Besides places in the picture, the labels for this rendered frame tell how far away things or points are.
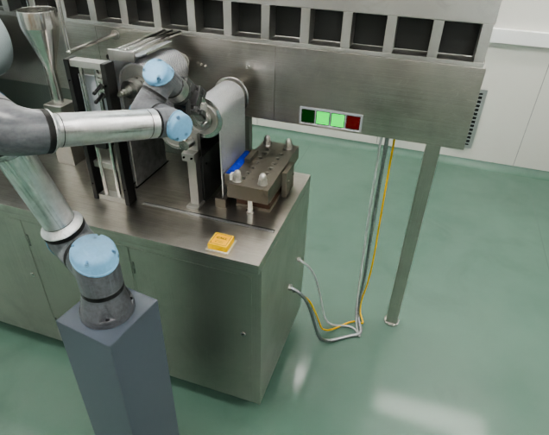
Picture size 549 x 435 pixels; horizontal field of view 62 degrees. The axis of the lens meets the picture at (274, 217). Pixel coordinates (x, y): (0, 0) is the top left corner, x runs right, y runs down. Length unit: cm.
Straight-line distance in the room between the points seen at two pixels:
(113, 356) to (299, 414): 110
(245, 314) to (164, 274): 34
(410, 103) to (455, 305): 144
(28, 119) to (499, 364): 232
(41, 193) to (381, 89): 119
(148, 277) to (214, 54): 91
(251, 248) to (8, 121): 86
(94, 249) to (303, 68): 102
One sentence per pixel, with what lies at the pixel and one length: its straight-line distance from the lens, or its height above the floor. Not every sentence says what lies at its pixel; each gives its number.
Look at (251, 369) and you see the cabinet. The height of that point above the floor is 32.
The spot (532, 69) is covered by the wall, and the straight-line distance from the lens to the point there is 423.
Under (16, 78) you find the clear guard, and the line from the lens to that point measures 238.
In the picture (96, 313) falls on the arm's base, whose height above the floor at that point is 95.
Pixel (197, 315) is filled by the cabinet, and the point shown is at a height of 55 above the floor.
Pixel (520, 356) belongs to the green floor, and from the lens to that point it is 276.
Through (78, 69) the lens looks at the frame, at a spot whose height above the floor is 140.
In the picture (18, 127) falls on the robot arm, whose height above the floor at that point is 149.
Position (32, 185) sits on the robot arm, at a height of 130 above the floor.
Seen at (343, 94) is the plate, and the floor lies 129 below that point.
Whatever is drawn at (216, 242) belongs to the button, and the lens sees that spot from 157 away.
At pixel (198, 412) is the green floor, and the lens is 225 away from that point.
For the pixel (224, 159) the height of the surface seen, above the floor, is 109.
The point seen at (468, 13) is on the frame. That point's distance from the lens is 173.
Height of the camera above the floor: 188
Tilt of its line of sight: 34 degrees down
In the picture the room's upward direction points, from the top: 2 degrees clockwise
